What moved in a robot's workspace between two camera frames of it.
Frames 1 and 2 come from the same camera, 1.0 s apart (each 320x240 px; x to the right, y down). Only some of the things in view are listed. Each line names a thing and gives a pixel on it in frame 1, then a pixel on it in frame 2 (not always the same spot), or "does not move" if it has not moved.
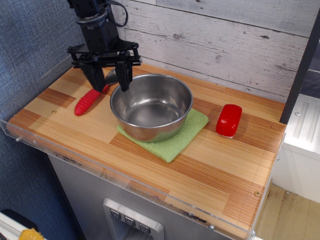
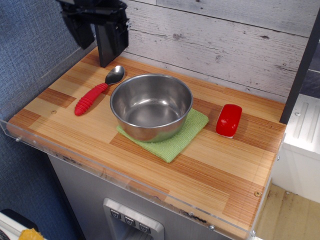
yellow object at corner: [30, 234] does not move
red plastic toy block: [228, 120] does not move
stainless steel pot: [153, 109] does not move
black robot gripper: [104, 46] -> [112, 12]
